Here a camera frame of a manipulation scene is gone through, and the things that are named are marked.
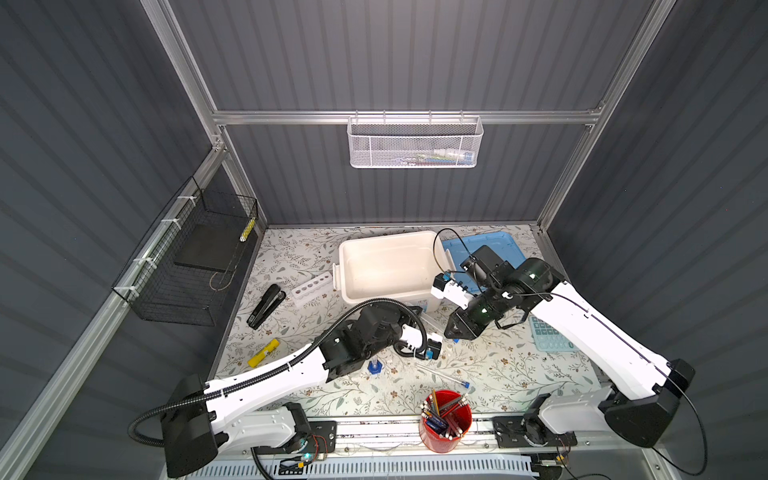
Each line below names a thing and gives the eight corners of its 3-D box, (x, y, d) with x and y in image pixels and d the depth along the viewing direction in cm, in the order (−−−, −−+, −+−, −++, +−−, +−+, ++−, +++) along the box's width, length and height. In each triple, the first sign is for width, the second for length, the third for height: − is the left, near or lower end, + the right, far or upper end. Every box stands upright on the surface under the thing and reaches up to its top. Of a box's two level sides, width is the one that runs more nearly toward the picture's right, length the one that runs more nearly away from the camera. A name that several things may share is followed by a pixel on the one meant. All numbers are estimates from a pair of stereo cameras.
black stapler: (251, 327, 95) (244, 319, 91) (277, 292, 104) (272, 283, 99) (260, 331, 94) (254, 323, 90) (286, 295, 103) (281, 286, 98)
